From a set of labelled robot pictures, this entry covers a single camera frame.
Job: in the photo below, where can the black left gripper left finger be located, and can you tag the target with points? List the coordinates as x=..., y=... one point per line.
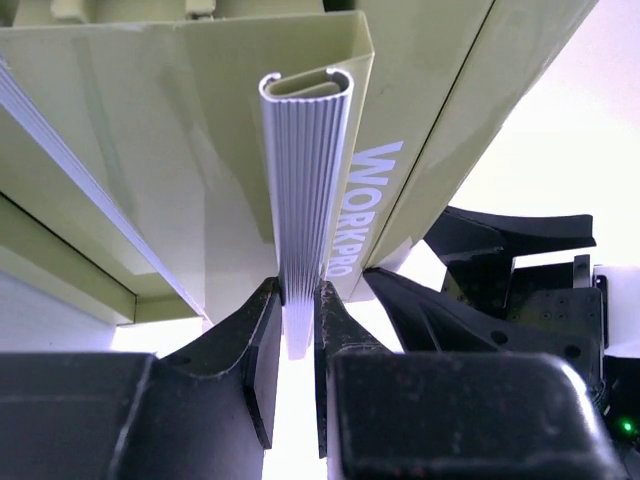
x=205, y=411

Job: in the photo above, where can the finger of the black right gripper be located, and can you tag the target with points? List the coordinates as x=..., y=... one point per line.
x=460, y=235
x=427, y=320

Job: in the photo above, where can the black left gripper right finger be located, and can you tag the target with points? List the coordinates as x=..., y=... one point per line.
x=450, y=415

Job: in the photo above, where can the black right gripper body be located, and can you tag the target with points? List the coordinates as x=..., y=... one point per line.
x=548, y=308

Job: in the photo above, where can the green top drawer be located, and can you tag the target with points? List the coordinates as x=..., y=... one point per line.
x=266, y=98

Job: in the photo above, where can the green drawer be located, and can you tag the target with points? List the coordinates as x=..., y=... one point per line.
x=266, y=98
x=97, y=206

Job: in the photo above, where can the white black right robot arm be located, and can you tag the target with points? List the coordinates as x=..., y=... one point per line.
x=618, y=400

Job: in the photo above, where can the green bottom drawer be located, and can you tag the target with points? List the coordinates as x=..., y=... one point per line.
x=97, y=206

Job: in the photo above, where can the green metal tool chest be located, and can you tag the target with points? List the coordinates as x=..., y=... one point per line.
x=446, y=75

